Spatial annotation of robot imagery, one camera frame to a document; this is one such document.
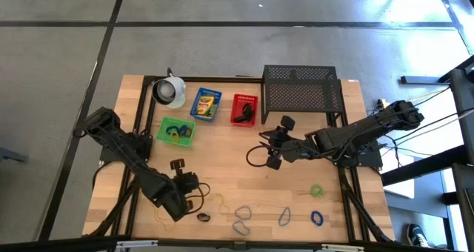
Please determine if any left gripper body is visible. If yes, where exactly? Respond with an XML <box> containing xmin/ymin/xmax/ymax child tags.
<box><xmin>169</xmin><ymin>158</ymin><xmax>201</xmax><ymax>213</ymax></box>

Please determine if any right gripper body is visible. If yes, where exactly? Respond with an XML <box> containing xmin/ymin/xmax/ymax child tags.
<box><xmin>266</xmin><ymin>115</ymin><xmax>313</xmax><ymax>171</ymax></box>

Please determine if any yellow rubber band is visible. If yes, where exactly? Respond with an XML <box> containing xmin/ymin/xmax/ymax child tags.
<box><xmin>153</xmin><ymin>203</ymin><xmax>177</xmax><ymax>233</ymax></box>
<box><xmin>211</xmin><ymin>192</ymin><xmax>231</xmax><ymax>215</ymax></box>

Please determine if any red plastic basket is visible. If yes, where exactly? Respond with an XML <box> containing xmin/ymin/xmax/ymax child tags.
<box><xmin>230</xmin><ymin>93</ymin><xmax>259</xmax><ymax>128</ymax></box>

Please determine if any light blue rubber band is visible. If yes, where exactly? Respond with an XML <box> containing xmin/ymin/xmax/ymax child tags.
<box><xmin>234</xmin><ymin>205</ymin><xmax>253</xmax><ymax>221</ymax></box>
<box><xmin>278</xmin><ymin>206</ymin><xmax>292</xmax><ymax>228</ymax></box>
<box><xmin>231</xmin><ymin>221</ymin><xmax>251</xmax><ymax>236</ymax></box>

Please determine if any blue plastic basket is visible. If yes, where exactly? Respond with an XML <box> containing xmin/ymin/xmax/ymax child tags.
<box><xmin>190</xmin><ymin>87</ymin><xmax>224</xmax><ymax>123</ymax></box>

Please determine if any white desk lamp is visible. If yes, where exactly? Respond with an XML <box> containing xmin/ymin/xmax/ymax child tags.
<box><xmin>151</xmin><ymin>67</ymin><xmax>187</xmax><ymax>110</ymax></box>

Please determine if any black mesh shelf riser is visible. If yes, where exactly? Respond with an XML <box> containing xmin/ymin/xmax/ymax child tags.
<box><xmin>260</xmin><ymin>64</ymin><xmax>345</xmax><ymax>125</ymax></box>

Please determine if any green plastic basket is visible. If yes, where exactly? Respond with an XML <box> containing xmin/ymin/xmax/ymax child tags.
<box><xmin>155</xmin><ymin>116</ymin><xmax>196</xmax><ymax>148</ymax></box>

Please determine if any person's shoe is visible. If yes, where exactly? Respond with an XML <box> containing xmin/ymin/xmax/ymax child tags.
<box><xmin>406</xmin><ymin>223</ymin><xmax>430</xmax><ymax>248</ymax></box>

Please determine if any grey chair leg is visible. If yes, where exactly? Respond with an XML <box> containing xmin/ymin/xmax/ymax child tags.
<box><xmin>0</xmin><ymin>147</ymin><xmax>30</xmax><ymax>164</ymax></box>

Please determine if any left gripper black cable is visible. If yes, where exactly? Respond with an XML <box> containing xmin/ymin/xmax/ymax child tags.
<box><xmin>187</xmin><ymin>182</ymin><xmax>212</xmax><ymax>216</ymax></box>

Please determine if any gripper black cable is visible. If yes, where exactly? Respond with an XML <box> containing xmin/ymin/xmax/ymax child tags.
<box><xmin>187</xmin><ymin>182</ymin><xmax>212</xmax><ymax>216</ymax></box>
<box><xmin>245</xmin><ymin>144</ymin><xmax>274</xmax><ymax>169</ymax></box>

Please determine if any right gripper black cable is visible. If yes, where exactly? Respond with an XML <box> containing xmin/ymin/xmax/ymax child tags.
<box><xmin>245</xmin><ymin>144</ymin><xmax>274</xmax><ymax>169</ymax></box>

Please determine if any silver frame bracket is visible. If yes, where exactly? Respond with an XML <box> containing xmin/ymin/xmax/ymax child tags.
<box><xmin>114</xmin><ymin>239</ymin><xmax>159</xmax><ymax>250</ymax></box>
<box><xmin>321</xmin><ymin>243</ymin><xmax>367</xmax><ymax>252</ymax></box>

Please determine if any cream power cable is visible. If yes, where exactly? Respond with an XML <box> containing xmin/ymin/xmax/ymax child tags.
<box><xmin>414</xmin><ymin>87</ymin><xmax>451</xmax><ymax>102</ymax></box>

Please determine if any black desk frame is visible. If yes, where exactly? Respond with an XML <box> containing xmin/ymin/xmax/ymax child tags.
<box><xmin>381</xmin><ymin>53</ymin><xmax>474</xmax><ymax>252</ymax></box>

